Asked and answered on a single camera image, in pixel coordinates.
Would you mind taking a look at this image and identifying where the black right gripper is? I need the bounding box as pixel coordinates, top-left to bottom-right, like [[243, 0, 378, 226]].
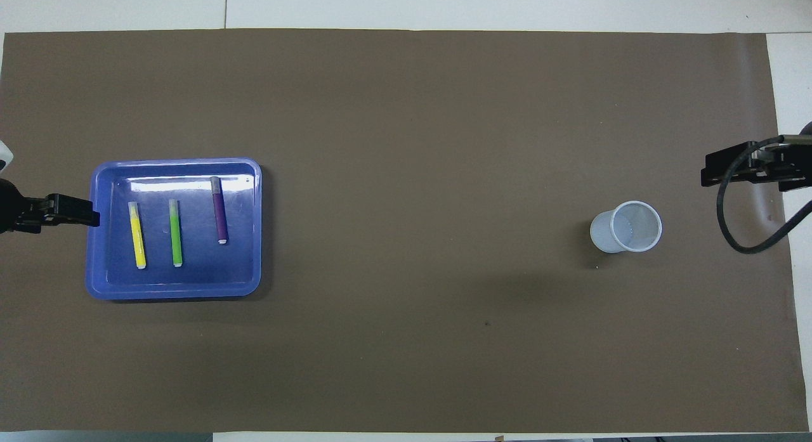
[[701, 121, 812, 192]]

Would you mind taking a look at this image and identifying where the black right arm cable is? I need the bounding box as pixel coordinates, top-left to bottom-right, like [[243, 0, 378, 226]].
[[717, 136, 812, 254]]

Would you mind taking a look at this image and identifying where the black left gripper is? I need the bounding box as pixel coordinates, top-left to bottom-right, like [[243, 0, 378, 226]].
[[0, 179, 101, 235]]

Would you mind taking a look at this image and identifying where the blue plastic tray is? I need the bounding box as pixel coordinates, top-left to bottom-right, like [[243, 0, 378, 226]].
[[86, 157, 262, 301]]

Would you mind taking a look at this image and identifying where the green highlighter pen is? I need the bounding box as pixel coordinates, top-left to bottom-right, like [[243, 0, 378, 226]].
[[169, 199, 183, 267]]

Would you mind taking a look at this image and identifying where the brown table mat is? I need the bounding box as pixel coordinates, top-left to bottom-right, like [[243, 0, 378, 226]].
[[0, 28, 809, 434]]

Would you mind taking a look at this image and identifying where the yellow highlighter pen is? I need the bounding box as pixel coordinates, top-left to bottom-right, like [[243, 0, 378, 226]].
[[128, 202, 147, 270]]

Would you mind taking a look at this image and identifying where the purple highlighter pen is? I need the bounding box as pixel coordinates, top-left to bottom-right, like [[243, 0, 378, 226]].
[[211, 176, 228, 245]]

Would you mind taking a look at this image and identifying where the translucent plastic cup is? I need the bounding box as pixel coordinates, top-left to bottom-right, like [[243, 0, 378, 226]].
[[590, 201, 663, 254]]

